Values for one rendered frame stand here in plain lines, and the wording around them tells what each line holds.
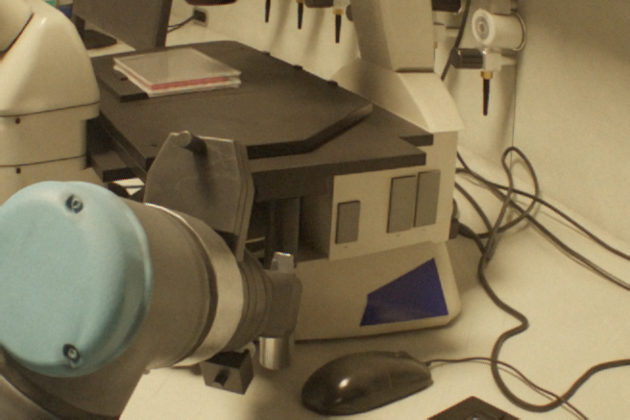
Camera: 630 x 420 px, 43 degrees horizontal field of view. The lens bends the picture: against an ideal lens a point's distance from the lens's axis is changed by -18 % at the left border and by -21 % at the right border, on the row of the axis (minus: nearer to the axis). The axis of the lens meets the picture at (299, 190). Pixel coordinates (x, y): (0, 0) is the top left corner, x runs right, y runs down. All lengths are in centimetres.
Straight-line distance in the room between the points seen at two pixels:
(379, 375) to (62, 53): 35
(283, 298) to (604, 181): 63
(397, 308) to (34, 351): 50
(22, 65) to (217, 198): 22
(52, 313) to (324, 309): 46
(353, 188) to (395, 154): 12
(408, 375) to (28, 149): 35
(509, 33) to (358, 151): 59
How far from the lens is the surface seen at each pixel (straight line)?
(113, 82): 82
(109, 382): 41
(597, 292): 97
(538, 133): 126
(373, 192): 81
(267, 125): 70
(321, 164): 65
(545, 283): 98
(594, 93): 115
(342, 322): 82
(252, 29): 206
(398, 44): 87
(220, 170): 54
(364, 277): 82
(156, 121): 71
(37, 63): 67
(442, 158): 84
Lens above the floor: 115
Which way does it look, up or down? 20 degrees down
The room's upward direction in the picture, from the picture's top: 3 degrees clockwise
